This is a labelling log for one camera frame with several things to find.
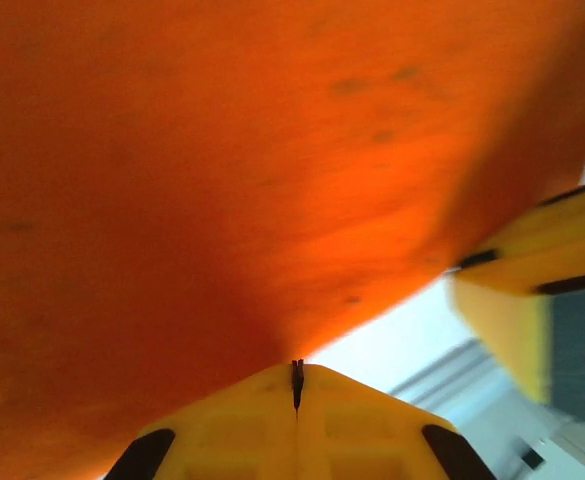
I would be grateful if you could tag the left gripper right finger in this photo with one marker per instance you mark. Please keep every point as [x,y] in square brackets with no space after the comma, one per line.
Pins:
[362,430]

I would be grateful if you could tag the aluminium mounting rail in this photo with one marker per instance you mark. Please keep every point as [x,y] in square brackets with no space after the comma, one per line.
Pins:
[442,380]

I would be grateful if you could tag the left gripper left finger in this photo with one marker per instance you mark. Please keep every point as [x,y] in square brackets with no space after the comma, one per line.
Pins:
[232,430]

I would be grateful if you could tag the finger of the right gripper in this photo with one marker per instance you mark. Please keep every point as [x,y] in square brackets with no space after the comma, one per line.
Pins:
[562,220]
[512,320]

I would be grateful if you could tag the orange t-shirt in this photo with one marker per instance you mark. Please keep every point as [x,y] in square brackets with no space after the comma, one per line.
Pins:
[222,175]

